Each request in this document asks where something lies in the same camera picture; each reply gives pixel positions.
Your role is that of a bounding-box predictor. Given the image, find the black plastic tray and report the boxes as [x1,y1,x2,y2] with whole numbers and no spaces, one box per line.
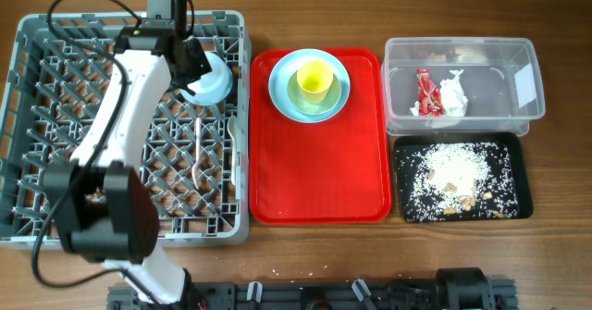
[392,132,534,219]

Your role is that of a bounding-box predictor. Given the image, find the red snack wrapper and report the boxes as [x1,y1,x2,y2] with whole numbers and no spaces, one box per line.
[416,68,445,117]

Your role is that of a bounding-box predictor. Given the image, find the rice and food scraps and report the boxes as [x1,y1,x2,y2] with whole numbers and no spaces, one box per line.
[395,143,519,223]

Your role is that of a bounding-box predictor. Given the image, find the white napkin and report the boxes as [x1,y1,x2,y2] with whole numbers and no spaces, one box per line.
[410,69,468,129]

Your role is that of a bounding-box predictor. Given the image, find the light blue bowl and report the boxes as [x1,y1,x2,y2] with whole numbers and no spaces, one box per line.
[180,52,233,105]

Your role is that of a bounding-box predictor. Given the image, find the small green plate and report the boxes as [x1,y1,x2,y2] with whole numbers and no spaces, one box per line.
[287,72,341,116]

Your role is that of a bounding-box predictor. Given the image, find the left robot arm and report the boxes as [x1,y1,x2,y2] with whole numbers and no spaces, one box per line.
[43,16,211,309]

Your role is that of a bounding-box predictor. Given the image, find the yellow plastic cup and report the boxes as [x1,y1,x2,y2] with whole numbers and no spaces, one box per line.
[296,60,333,104]

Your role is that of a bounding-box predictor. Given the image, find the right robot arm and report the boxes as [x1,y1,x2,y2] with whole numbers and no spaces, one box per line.
[436,267,490,310]

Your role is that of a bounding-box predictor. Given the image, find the clear plastic bin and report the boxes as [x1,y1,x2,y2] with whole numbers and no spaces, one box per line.
[382,37,546,136]

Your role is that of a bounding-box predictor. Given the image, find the large light blue plate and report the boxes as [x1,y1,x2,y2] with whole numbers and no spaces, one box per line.
[268,49,351,123]

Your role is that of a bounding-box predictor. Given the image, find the grey plastic dishwasher rack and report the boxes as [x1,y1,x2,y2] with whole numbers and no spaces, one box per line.
[1,10,252,250]

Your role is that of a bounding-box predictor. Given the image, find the cream plastic spoon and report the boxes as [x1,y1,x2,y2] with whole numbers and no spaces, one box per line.
[227,116,239,185]

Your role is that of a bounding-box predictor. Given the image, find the red plastic tray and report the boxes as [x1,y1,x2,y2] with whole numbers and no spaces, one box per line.
[249,48,392,225]

